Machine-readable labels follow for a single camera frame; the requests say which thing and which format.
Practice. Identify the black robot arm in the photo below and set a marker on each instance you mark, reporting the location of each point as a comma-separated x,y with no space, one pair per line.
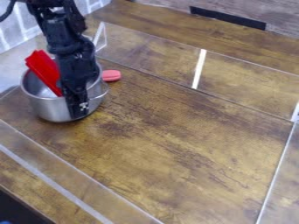
63,25

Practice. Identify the small pink oval object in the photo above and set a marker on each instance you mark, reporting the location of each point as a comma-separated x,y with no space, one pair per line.
111,75

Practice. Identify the clear acrylic triangular bracket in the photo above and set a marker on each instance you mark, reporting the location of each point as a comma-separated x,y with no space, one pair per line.
100,37

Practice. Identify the red star-shaped block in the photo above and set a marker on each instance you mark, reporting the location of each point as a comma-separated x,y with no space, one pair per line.
44,67

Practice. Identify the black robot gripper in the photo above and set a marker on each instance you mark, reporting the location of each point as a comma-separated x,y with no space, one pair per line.
75,62

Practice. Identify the silver metal pot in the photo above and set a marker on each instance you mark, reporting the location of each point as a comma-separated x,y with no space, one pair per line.
48,106

